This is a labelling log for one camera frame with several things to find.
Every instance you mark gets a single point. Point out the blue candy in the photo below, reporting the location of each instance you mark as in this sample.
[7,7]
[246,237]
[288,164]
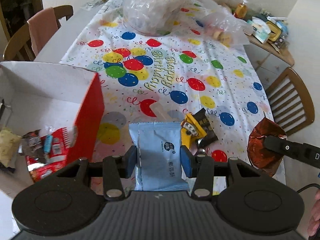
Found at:
[47,145]

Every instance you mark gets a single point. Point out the yellow snack packet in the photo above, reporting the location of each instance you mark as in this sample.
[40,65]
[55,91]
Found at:
[191,130]

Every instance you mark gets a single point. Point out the small plastic bag with pastries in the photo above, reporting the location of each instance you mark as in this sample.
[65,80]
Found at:
[223,27]

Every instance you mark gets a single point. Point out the person right hand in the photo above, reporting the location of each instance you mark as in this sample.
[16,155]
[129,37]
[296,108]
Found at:
[315,215]

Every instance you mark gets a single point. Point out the orange-brown foil snack bag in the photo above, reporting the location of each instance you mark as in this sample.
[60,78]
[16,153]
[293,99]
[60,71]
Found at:
[259,155]

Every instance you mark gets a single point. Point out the orange liquid bottle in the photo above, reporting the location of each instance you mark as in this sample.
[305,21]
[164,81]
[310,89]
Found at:
[241,9]

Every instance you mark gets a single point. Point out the yellow container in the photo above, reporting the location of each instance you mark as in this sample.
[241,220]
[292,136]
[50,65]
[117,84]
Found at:
[275,31]

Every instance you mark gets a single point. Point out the wooden chair with pink towel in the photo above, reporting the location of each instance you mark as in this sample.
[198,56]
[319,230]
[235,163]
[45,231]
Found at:
[19,46]

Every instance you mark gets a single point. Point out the pink towel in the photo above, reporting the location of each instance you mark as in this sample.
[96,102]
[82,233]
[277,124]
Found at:
[42,26]

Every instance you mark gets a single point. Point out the birthday balloon tablecloth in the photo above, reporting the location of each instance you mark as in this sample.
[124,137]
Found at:
[178,72]

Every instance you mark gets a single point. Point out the wooden slat chair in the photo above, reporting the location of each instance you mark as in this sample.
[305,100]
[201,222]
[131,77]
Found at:
[290,101]

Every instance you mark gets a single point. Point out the white sideboard cabinet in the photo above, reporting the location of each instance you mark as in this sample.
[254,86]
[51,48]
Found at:
[267,62]

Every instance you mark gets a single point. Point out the pale yellow-green snack packet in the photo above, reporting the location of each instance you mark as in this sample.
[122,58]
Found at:
[9,145]

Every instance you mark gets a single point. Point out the tissue box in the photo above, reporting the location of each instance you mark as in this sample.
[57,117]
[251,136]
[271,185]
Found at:
[261,30]

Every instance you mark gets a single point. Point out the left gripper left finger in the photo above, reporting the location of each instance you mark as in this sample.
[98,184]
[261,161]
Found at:
[114,168]

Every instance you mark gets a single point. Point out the red snack packet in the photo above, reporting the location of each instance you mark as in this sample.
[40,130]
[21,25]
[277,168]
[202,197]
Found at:
[55,160]

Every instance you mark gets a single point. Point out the light blue snack packet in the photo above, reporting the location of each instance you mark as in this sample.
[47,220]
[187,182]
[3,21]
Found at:
[158,166]

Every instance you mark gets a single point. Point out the red and white cardboard box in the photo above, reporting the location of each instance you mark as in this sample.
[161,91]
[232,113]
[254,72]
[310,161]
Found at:
[38,94]

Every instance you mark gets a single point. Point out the black snack packet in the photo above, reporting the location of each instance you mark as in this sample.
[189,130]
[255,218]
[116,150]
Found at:
[204,122]

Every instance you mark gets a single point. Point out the large clear plastic bag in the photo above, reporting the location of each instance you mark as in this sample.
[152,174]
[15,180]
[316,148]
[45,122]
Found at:
[151,17]

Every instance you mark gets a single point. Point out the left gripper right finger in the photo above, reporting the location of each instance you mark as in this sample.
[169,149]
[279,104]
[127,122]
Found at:
[200,167]

